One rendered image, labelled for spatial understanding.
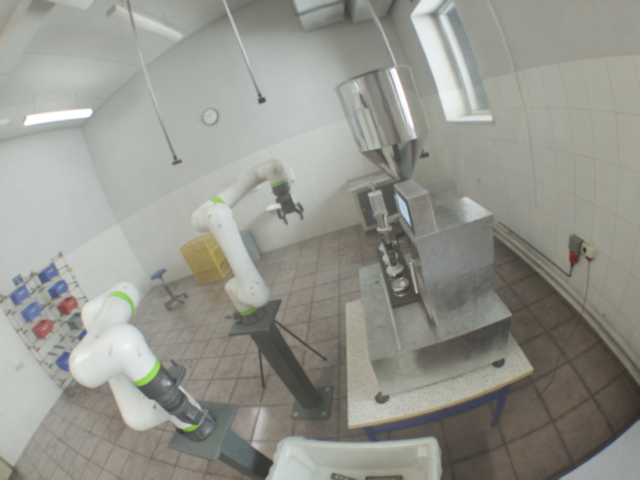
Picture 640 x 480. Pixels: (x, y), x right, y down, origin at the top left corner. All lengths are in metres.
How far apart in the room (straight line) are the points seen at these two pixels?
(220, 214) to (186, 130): 4.21
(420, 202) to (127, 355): 0.75
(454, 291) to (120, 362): 0.88
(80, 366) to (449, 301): 0.99
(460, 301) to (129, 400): 1.16
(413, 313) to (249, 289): 0.70
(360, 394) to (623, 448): 1.04
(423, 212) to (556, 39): 1.66
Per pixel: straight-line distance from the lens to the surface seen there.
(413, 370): 0.93
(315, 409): 2.06
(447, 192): 1.14
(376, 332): 0.93
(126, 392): 1.07
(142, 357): 0.64
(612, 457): 1.09
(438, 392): 1.07
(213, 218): 1.11
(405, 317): 0.96
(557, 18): 2.02
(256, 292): 1.21
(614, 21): 1.77
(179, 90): 5.39
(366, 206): 3.94
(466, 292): 0.85
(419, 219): 0.67
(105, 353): 0.64
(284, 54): 4.74
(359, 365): 1.21
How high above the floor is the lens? 1.67
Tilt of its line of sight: 21 degrees down
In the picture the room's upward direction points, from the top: 21 degrees counter-clockwise
